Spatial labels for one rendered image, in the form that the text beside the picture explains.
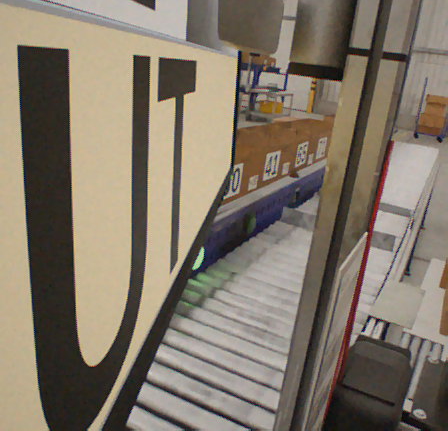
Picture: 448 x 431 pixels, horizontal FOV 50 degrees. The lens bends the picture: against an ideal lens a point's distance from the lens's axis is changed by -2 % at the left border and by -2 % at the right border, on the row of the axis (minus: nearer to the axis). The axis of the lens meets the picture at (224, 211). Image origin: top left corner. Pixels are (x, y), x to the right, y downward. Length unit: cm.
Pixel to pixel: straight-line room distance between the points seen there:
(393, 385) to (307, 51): 31
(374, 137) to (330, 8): 10
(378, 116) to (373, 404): 25
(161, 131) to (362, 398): 37
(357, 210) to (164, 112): 24
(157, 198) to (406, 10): 25
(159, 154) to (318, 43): 23
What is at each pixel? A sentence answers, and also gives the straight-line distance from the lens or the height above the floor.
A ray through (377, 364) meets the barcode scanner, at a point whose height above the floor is 109.
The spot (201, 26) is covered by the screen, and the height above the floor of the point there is 136.
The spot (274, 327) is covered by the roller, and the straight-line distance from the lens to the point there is 122.
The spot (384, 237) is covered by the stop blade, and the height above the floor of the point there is 79.
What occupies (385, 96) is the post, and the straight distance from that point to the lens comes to 36.
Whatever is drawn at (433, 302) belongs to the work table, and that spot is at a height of 75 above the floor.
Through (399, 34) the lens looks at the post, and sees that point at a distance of 36.
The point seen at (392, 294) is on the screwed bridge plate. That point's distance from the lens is 155.
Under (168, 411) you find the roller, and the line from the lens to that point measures 94.
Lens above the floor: 135
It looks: 17 degrees down
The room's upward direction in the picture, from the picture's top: 8 degrees clockwise
